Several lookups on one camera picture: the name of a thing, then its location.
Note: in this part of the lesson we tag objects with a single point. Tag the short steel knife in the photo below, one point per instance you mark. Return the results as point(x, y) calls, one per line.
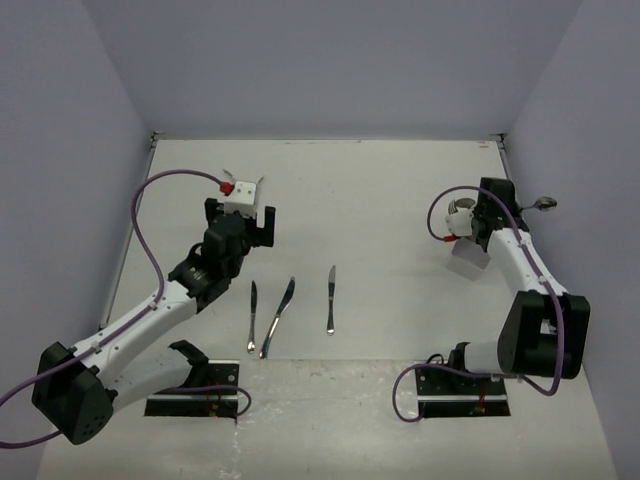
point(251, 345)

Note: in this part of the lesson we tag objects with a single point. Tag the plain steel spoon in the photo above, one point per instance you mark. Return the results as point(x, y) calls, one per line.
point(464, 203)

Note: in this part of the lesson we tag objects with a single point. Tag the ornate handle steel spoon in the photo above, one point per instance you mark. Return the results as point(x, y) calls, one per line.
point(543, 204)

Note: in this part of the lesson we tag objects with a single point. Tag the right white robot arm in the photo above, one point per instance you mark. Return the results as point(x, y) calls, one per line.
point(545, 331)

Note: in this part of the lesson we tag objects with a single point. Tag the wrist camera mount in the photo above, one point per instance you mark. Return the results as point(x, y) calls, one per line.
point(241, 197)
point(459, 225)

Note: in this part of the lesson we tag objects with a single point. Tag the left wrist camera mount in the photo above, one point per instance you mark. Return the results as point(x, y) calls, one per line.
point(241, 197)

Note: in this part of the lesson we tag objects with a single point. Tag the long steel fork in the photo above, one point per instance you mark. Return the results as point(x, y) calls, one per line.
point(454, 206)

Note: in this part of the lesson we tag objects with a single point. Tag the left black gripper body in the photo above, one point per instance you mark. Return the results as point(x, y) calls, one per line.
point(250, 234)

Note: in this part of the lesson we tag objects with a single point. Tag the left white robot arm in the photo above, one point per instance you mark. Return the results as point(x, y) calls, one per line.
point(80, 388)

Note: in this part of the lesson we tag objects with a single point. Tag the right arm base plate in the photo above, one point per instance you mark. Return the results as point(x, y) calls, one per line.
point(445, 395)

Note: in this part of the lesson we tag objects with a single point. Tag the clear plastic utensil container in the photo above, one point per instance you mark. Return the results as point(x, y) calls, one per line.
point(467, 259)

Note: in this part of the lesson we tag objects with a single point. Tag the long steel knife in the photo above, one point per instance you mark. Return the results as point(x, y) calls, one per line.
point(284, 304)

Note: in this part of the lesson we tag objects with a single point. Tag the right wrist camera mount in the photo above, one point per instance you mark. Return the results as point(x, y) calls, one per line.
point(459, 225)

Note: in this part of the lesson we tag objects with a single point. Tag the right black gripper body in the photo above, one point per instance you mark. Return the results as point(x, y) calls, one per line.
point(515, 211)

